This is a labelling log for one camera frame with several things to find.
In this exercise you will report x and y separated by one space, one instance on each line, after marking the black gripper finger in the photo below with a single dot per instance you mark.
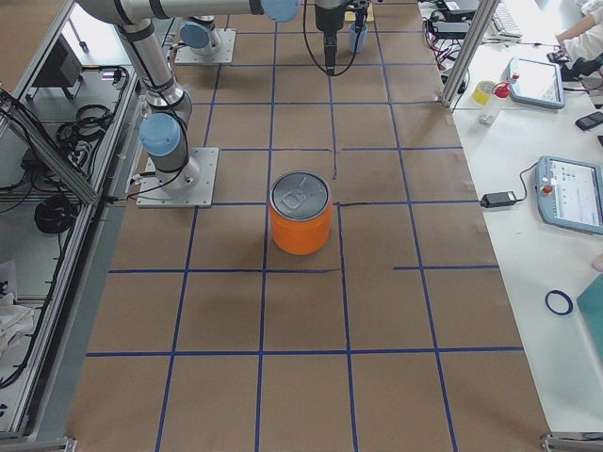
330 51

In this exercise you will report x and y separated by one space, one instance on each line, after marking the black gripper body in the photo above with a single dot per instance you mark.
327 18

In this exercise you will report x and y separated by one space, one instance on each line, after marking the yellow tape roll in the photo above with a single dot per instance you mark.
483 91

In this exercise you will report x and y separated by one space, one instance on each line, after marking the orange can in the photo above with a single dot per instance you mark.
300 212

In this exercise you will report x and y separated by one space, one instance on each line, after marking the red capped squeeze bottle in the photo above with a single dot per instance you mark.
500 93

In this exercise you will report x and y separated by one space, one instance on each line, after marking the far teach pendant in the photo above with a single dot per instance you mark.
536 83

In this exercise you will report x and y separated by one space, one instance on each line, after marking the teach pendant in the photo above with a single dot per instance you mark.
536 83
569 194

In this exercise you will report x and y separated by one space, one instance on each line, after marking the black power adapter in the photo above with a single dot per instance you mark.
498 199

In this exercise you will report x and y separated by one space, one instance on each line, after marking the black smartphone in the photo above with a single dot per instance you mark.
590 121

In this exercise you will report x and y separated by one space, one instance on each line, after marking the near teach pendant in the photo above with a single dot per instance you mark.
569 194

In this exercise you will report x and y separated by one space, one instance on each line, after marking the teal folder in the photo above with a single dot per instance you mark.
590 305

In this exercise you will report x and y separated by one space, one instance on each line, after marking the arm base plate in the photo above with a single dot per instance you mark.
202 47
194 186

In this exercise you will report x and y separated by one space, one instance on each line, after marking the aluminium frame post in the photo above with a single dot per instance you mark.
480 23

